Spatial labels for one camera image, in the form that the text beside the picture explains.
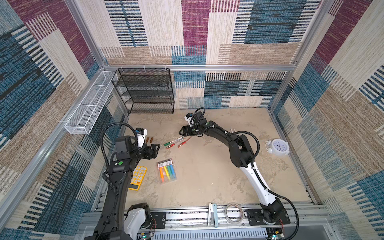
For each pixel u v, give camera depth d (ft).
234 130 3.54
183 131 3.16
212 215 2.41
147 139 3.43
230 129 3.55
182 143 3.34
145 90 3.64
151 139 3.44
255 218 2.39
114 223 1.31
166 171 2.92
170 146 3.27
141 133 2.22
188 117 3.22
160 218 2.47
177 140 3.35
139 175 2.86
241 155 2.21
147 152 2.22
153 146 2.30
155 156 2.32
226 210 2.49
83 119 3.05
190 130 3.09
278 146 3.17
